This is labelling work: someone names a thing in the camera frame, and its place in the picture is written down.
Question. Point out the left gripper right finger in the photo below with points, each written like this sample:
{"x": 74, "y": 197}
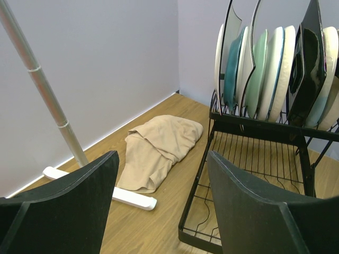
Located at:
{"x": 255, "y": 216}

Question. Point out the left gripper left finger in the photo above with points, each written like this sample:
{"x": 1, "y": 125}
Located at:
{"x": 66, "y": 215}

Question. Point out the pink and cream plate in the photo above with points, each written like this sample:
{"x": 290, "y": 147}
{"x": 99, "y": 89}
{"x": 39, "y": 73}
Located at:
{"x": 331, "y": 50}

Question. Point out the white clothes rack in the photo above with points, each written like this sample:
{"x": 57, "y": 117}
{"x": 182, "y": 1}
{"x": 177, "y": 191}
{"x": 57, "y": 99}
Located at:
{"x": 37, "y": 74}

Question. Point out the beige cloth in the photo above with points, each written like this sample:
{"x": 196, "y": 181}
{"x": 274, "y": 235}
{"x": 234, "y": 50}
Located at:
{"x": 154, "y": 148}

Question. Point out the cream round plate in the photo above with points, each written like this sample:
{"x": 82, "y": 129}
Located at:
{"x": 284, "y": 73}

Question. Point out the green round plate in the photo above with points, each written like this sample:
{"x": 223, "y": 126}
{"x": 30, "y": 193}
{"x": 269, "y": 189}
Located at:
{"x": 254, "y": 85}

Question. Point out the teal round plate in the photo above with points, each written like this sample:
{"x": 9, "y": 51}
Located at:
{"x": 231, "y": 70}

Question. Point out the black glazed plate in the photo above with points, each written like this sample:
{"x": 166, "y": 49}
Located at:
{"x": 308, "y": 71}

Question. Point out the white blue rimmed plate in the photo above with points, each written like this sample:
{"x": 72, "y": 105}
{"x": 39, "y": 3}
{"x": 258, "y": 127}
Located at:
{"x": 271, "y": 69}

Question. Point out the square leaf pattern plate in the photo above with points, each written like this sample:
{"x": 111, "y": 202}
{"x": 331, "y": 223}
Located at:
{"x": 217, "y": 66}

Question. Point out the large square green plate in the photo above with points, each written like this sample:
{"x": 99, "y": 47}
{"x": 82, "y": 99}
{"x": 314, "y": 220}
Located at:
{"x": 226, "y": 59}

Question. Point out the black wire dish rack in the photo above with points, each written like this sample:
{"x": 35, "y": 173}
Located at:
{"x": 298, "y": 159}

